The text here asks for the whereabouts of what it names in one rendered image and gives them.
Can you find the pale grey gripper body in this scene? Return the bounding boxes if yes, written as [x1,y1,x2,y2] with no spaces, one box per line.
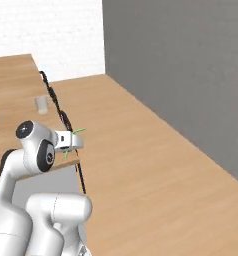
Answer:
[70,131,86,150]

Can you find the wooden counter with grey side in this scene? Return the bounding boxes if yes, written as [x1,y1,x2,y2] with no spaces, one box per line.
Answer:
[0,53,88,202]

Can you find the clear glass cup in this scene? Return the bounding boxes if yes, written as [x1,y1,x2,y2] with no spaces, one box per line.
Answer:
[35,94,51,116]

